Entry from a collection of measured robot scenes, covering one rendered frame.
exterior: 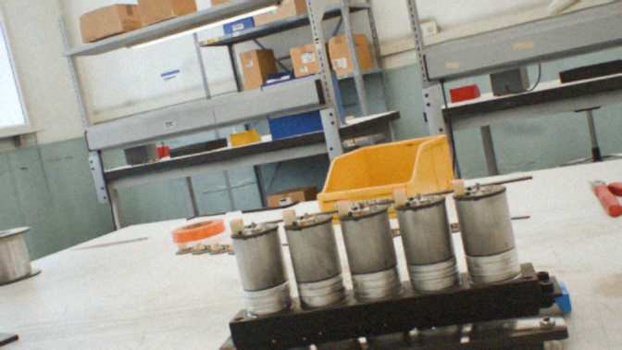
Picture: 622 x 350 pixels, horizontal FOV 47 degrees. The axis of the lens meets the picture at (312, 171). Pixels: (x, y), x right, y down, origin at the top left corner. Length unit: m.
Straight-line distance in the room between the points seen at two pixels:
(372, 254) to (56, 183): 5.88
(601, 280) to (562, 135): 4.40
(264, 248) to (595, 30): 2.30
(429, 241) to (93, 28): 3.34
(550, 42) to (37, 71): 4.57
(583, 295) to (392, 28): 4.69
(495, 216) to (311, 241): 0.09
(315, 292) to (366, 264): 0.03
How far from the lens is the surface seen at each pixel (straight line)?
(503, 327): 0.31
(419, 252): 0.34
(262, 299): 0.36
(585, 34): 2.60
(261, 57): 5.11
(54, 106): 6.32
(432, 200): 0.34
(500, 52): 2.65
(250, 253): 0.35
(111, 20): 3.55
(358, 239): 0.34
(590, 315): 0.35
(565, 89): 2.65
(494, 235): 0.34
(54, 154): 6.21
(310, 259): 0.34
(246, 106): 3.06
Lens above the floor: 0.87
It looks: 5 degrees down
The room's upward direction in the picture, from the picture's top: 12 degrees counter-clockwise
